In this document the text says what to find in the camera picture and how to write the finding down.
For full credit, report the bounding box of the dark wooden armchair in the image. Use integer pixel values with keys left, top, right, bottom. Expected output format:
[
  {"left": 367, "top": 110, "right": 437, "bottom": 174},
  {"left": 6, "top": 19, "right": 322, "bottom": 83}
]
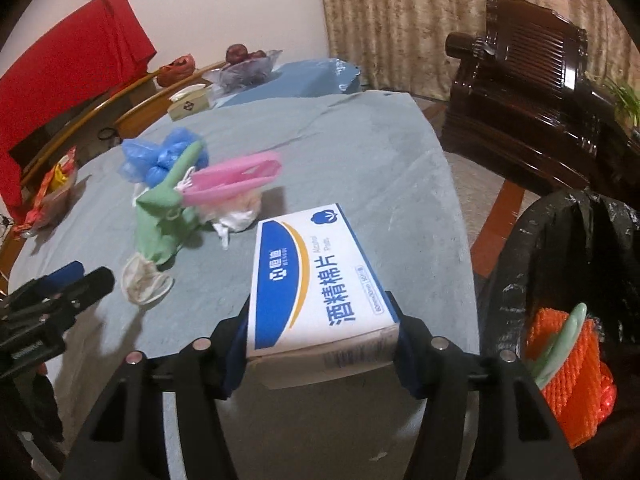
[{"left": 442, "top": 0, "right": 616, "bottom": 196}]

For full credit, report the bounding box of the glass snack bowl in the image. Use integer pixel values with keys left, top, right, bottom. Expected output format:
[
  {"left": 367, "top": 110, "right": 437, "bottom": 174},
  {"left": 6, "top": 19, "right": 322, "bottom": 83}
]
[{"left": 30, "top": 170, "right": 81, "bottom": 231}]

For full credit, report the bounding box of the pale green plastic tube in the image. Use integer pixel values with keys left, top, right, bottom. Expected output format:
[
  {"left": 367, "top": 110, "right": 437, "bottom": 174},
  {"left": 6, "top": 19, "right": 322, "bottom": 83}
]
[{"left": 530, "top": 302, "right": 588, "bottom": 391}]

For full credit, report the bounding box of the dark wooden side table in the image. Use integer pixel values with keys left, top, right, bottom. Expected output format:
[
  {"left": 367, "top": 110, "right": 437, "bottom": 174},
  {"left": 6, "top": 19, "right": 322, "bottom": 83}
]
[{"left": 587, "top": 110, "right": 640, "bottom": 196}]

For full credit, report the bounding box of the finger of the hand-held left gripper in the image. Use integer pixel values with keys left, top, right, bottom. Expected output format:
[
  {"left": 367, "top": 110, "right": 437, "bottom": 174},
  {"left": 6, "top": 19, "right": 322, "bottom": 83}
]
[
  {"left": 15, "top": 267, "right": 116, "bottom": 331},
  {"left": 10, "top": 261, "right": 85, "bottom": 306}
]

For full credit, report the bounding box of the white and blue carton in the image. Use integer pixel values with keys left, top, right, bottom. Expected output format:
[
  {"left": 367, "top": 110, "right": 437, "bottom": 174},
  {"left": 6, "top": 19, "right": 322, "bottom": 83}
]
[{"left": 246, "top": 203, "right": 401, "bottom": 391}]

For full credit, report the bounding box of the waste bin with black bag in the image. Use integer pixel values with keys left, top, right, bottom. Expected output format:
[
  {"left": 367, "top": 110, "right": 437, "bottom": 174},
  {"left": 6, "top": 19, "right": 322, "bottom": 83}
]
[{"left": 480, "top": 187, "right": 640, "bottom": 480}]

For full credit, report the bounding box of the green potted plant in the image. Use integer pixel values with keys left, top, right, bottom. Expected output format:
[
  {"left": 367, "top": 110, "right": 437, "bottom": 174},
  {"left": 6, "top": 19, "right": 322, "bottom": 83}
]
[{"left": 597, "top": 77, "right": 640, "bottom": 126}]

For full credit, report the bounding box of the orange foam net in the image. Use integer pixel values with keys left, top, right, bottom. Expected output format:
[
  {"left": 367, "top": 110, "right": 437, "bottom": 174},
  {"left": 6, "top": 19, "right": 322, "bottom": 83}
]
[
  {"left": 542, "top": 317, "right": 612, "bottom": 448},
  {"left": 523, "top": 308, "right": 571, "bottom": 361}
]

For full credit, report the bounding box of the glass fruit bowl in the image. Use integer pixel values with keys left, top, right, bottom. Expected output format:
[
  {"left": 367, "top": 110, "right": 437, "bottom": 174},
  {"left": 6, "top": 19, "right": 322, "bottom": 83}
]
[{"left": 202, "top": 49, "right": 283, "bottom": 92}]

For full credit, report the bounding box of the tissue box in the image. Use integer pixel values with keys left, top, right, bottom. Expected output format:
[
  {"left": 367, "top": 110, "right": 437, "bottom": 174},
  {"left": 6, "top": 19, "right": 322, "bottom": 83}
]
[{"left": 167, "top": 85, "right": 216, "bottom": 121}]

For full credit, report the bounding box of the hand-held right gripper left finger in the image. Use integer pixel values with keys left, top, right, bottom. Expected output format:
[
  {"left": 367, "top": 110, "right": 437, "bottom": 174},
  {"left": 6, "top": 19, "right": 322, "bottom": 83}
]
[{"left": 60, "top": 305, "right": 251, "bottom": 480}]

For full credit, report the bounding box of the small red snack packet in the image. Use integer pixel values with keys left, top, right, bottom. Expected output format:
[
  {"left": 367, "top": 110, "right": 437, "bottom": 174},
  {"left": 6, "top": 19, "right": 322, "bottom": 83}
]
[{"left": 14, "top": 205, "right": 47, "bottom": 238}]

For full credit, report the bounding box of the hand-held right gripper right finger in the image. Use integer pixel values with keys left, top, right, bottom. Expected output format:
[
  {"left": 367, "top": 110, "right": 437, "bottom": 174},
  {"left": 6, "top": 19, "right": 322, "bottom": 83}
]
[{"left": 385, "top": 290, "right": 583, "bottom": 480}]

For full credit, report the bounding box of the blue plastic bag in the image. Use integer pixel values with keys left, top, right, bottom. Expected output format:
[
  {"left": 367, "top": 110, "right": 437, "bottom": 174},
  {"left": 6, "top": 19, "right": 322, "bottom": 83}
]
[{"left": 120, "top": 128, "right": 208, "bottom": 186}]

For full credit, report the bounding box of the red cloth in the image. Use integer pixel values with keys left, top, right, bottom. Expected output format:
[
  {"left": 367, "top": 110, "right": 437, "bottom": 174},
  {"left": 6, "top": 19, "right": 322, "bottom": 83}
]
[{"left": 0, "top": 0, "right": 157, "bottom": 221}]

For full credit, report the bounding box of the grey blanket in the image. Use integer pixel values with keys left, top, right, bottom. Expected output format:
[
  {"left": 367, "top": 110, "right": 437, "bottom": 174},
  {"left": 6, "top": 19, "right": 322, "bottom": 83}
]
[{"left": 9, "top": 91, "right": 481, "bottom": 480}]

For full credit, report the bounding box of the pink plastic bag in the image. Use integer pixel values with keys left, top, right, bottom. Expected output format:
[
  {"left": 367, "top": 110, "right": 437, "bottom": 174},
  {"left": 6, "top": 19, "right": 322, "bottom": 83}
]
[{"left": 175, "top": 152, "right": 283, "bottom": 207}]

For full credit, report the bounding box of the beige patterned curtain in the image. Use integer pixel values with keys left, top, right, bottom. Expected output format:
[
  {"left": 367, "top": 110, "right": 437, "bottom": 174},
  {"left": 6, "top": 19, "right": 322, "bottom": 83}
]
[{"left": 317, "top": 0, "right": 640, "bottom": 111}]

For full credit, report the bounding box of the large red snack packet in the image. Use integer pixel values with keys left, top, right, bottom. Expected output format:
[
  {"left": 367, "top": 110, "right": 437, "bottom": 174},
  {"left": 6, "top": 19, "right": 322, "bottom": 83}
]
[{"left": 37, "top": 147, "right": 78, "bottom": 196}]

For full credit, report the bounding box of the red plastic bag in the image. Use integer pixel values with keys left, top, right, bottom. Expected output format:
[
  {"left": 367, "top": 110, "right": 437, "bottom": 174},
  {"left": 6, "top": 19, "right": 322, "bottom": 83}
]
[{"left": 597, "top": 360, "right": 617, "bottom": 423}]

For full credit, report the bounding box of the white plastic bag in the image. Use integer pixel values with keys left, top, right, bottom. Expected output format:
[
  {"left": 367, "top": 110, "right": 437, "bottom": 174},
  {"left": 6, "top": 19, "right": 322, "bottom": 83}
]
[{"left": 200, "top": 187, "right": 263, "bottom": 251}]

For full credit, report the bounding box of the white foam net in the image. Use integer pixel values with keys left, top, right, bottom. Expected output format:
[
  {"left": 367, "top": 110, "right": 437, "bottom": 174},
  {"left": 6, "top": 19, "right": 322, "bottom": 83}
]
[{"left": 121, "top": 254, "right": 175, "bottom": 306}]

